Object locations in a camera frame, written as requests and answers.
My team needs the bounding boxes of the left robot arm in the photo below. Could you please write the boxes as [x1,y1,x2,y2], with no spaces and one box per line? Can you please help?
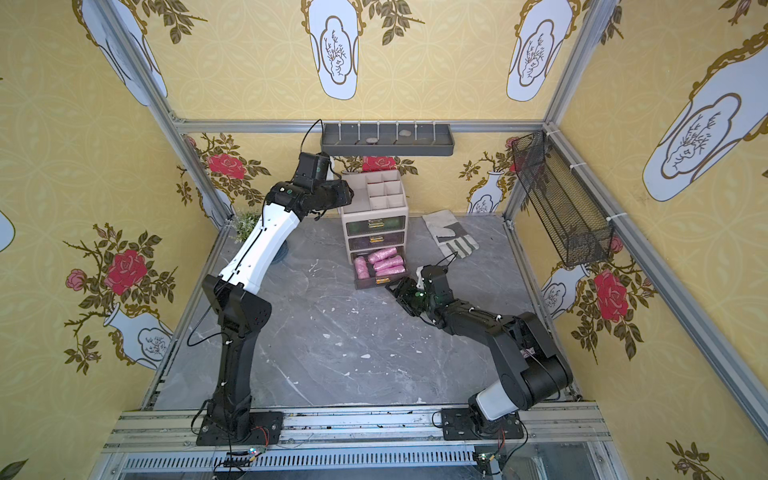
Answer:
[202,179,354,441]

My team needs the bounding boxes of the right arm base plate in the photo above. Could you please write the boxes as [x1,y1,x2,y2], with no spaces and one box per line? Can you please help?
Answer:
[439,407,525,441]

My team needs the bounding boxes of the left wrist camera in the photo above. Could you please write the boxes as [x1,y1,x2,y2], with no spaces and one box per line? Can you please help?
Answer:
[292,152,331,191]

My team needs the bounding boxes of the grey wall shelf tray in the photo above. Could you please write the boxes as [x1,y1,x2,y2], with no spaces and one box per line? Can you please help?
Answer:
[321,121,456,157]

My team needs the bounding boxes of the potted green plant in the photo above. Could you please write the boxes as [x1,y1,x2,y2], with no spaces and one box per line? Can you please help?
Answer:
[234,211,261,244]

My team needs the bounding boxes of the pink trash bag roll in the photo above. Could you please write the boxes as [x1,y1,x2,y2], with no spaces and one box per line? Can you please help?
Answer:
[376,265,406,277]
[373,255,404,272]
[367,247,398,264]
[353,256,370,280]

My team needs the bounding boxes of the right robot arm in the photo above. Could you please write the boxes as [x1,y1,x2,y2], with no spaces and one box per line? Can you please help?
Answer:
[387,265,573,423]

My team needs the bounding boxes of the black wire mesh basket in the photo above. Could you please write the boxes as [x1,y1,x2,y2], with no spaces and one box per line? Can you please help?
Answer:
[509,131,614,267]

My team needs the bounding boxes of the beige drawer organizer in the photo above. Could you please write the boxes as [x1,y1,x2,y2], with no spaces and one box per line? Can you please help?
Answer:
[339,170,409,290]

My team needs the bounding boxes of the grey work glove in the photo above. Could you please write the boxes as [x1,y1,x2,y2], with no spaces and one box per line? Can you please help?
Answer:
[422,210,480,259]

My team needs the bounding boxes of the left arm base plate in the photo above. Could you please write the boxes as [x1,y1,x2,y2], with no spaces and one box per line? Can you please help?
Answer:
[196,411,284,446]

